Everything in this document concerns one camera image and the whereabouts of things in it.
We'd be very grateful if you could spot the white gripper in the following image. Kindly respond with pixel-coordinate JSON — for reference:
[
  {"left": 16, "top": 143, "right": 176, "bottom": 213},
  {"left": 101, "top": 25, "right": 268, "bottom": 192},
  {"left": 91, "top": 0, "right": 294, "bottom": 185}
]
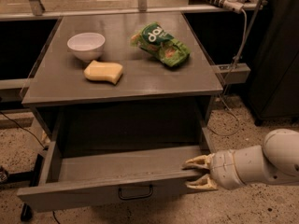
[{"left": 182, "top": 149, "right": 245, "bottom": 190}]

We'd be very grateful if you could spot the black stand foot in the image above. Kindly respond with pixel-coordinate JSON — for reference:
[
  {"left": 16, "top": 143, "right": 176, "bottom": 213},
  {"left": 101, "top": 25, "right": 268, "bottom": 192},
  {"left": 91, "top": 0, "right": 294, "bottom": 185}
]
[{"left": 0, "top": 154, "right": 44, "bottom": 222}]

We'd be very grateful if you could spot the grey drawer cabinet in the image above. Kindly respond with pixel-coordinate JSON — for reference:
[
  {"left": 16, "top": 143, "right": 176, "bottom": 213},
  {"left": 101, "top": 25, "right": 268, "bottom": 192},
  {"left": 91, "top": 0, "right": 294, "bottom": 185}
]
[{"left": 22, "top": 13, "right": 221, "bottom": 157}]

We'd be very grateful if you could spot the grey top drawer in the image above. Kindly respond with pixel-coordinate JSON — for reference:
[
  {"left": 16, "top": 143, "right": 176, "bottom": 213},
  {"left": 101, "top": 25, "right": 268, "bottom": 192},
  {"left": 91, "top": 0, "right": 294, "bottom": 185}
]
[{"left": 17, "top": 131, "right": 213, "bottom": 212}]

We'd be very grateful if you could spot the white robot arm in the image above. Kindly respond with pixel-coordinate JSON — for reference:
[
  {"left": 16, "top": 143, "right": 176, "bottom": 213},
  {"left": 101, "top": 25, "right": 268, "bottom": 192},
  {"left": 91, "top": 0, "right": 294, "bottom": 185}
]
[{"left": 183, "top": 129, "right": 299, "bottom": 190}]

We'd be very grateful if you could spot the black floor cable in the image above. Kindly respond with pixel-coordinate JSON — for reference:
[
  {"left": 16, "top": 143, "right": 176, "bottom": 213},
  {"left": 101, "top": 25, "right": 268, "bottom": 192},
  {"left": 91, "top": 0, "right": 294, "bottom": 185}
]
[{"left": 51, "top": 210, "right": 62, "bottom": 224}]

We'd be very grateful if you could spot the white bowl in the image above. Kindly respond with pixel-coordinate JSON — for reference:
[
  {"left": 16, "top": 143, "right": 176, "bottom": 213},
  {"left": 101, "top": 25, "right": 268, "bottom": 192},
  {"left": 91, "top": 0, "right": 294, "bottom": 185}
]
[{"left": 67, "top": 33, "right": 106, "bottom": 62}]

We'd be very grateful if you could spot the green snack bag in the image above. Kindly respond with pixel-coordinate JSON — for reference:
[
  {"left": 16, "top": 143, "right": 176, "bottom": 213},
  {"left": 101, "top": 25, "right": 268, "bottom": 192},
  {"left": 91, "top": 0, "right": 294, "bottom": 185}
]
[{"left": 130, "top": 22, "right": 191, "bottom": 68}]

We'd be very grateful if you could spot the white power strip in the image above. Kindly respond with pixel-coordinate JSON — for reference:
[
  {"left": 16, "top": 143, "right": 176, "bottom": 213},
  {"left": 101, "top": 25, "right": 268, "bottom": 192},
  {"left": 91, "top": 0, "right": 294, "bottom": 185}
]
[{"left": 203, "top": 0, "right": 244, "bottom": 14}]

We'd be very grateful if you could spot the yellow sponge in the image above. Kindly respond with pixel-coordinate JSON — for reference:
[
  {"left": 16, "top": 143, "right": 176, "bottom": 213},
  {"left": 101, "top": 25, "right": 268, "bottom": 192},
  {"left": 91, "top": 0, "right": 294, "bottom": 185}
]
[{"left": 84, "top": 61, "right": 123, "bottom": 85}]

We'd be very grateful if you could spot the white cable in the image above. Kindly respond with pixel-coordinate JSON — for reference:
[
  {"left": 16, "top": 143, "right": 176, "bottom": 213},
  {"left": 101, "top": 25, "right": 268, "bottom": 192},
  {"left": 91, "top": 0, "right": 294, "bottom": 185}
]
[{"left": 207, "top": 8, "right": 249, "bottom": 137}]

